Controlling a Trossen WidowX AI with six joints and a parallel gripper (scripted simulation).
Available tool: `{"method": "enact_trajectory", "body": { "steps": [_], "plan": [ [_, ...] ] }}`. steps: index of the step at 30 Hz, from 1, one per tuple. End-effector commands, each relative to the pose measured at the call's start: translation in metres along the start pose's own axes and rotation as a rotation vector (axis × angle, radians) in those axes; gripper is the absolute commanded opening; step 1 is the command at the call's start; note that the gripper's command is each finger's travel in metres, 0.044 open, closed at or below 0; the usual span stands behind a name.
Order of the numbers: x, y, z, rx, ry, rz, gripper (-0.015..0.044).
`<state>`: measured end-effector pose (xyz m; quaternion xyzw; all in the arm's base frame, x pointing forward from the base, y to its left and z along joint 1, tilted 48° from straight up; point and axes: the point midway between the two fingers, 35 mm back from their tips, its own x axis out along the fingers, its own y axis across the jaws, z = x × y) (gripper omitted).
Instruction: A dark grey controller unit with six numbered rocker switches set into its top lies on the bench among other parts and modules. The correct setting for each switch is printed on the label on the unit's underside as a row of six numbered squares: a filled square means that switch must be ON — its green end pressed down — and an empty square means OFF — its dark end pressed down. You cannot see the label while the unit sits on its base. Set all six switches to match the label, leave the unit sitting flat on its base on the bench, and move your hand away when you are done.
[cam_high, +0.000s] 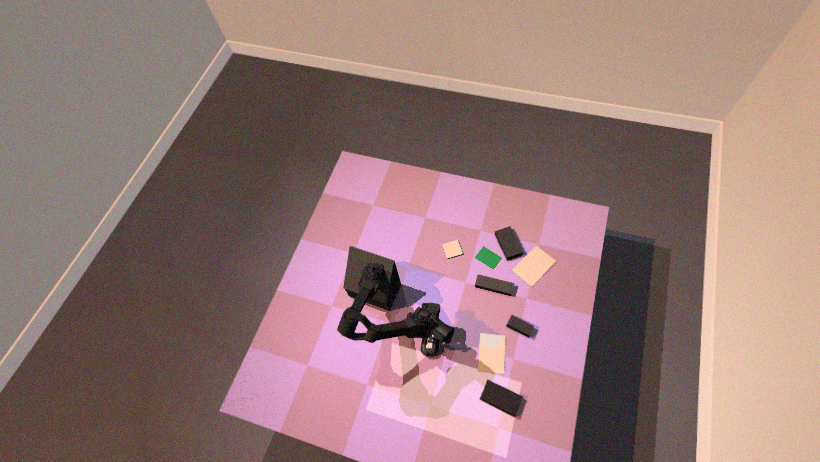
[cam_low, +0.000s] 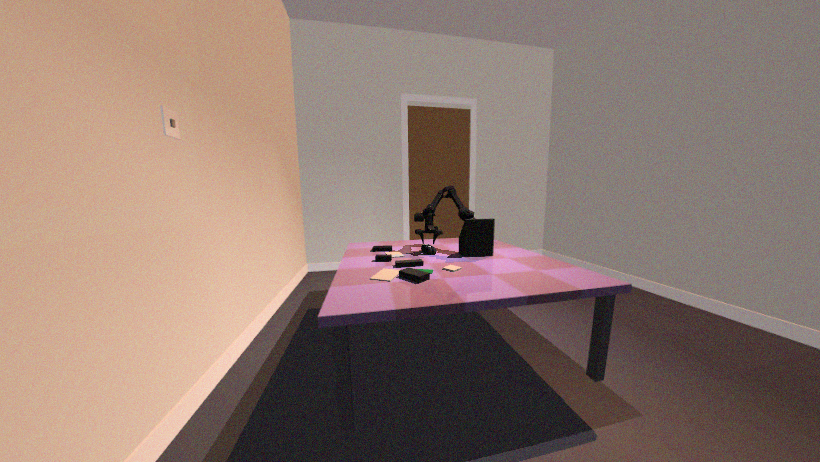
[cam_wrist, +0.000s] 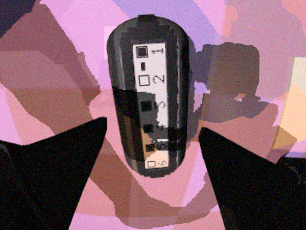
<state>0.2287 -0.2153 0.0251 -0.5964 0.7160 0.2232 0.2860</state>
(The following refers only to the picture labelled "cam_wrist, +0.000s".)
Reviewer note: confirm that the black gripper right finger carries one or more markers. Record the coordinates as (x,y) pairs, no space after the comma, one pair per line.
(248,188)

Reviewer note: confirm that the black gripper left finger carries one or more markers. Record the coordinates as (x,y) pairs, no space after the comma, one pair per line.
(52,173)

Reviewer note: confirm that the dark grey switch panel with green rocker switches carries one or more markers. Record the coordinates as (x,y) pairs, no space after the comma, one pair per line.
(148,59)

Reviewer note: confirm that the dark grey rectangular box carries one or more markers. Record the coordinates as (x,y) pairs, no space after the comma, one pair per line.
(287,161)

